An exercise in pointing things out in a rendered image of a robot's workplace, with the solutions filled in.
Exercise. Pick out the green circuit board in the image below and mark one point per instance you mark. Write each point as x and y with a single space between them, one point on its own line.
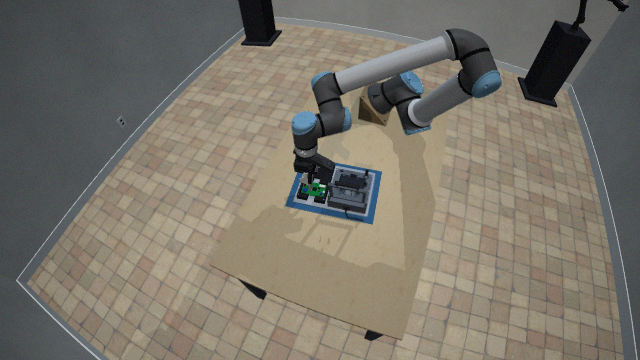
318 189

